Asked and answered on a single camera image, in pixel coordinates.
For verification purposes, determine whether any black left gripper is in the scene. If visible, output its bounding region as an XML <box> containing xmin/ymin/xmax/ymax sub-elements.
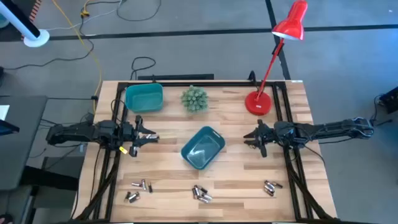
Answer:
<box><xmin>119</xmin><ymin>115</ymin><xmax>160</xmax><ymax>157</ymax></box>

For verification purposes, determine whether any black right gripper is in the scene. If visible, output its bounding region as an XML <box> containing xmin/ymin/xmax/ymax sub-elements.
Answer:
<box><xmin>243</xmin><ymin>119</ymin><xmax>283</xmax><ymax>159</ymax></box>

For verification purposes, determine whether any light teal plastic bin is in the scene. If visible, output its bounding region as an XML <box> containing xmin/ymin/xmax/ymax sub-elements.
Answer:
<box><xmin>124</xmin><ymin>83</ymin><xmax>165</xmax><ymax>114</ymax></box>

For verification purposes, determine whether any dark teal plastic bin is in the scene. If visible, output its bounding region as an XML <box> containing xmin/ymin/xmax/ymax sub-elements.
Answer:
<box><xmin>180</xmin><ymin>126</ymin><xmax>226</xmax><ymax>170</ymax></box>

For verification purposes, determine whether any red desk lamp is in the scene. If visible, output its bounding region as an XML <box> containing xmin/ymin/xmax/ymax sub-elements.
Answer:
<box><xmin>244</xmin><ymin>0</ymin><xmax>308</xmax><ymax>116</ymax></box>

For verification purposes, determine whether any artificial green potted plant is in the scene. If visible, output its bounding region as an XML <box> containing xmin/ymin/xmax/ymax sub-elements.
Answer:
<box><xmin>180</xmin><ymin>85</ymin><xmax>210</xmax><ymax>113</ymax></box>

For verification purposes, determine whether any black bar behind table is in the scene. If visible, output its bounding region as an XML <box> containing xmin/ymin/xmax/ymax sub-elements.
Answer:
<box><xmin>137</xmin><ymin>73</ymin><xmax>215</xmax><ymax>81</ymax></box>

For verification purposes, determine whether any dark grey desk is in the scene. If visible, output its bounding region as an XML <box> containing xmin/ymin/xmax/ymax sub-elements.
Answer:
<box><xmin>0</xmin><ymin>95</ymin><xmax>49</xmax><ymax>191</ymax></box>

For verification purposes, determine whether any dark tablet device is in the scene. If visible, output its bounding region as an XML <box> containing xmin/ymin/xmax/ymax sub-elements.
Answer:
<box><xmin>0</xmin><ymin>119</ymin><xmax>20</xmax><ymax>136</ymax></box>

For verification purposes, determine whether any black equipment box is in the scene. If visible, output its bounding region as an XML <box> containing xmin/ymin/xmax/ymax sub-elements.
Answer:
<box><xmin>377</xmin><ymin>86</ymin><xmax>398</xmax><ymax>114</ymax></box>

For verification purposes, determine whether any white round-base floor stand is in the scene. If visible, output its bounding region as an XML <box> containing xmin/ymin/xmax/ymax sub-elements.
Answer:
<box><xmin>0</xmin><ymin>0</ymin><xmax>50</xmax><ymax>48</ymax></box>

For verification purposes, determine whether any black lamp power cord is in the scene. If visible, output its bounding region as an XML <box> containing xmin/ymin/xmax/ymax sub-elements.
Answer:
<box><xmin>248</xmin><ymin>70</ymin><xmax>259</xmax><ymax>91</ymax></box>

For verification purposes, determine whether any yellow extension cable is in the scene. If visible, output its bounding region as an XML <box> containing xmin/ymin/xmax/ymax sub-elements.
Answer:
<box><xmin>50</xmin><ymin>0</ymin><xmax>103</xmax><ymax>114</ymax></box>

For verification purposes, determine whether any black looped floor cable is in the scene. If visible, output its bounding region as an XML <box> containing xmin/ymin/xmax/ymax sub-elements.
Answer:
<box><xmin>129</xmin><ymin>56</ymin><xmax>157</xmax><ymax>81</ymax></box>

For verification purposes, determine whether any black metal table frame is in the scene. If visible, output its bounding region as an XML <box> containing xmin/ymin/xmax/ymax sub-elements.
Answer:
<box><xmin>73</xmin><ymin>80</ymin><xmax>338</xmax><ymax>223</ymax></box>

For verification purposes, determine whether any black curved floor cable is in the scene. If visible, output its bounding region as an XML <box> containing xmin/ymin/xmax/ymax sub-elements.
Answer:
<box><xmin>116</xmin><ymin>0</ymin><xmax>162</xmax><ymax>22</ymax></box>

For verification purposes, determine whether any long black floor cable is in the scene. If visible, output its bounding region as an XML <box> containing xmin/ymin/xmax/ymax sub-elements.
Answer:
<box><xmin>2</xmin><ymin>15</ymin><xmax>95</xmax><ymax>71</ymax></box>

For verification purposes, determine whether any grey floor cable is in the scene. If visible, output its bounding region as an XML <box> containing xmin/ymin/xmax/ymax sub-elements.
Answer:
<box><xmin>46</xmin><ymin>0</ymin><xmax>127</xmax><ymax>32</ymax></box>

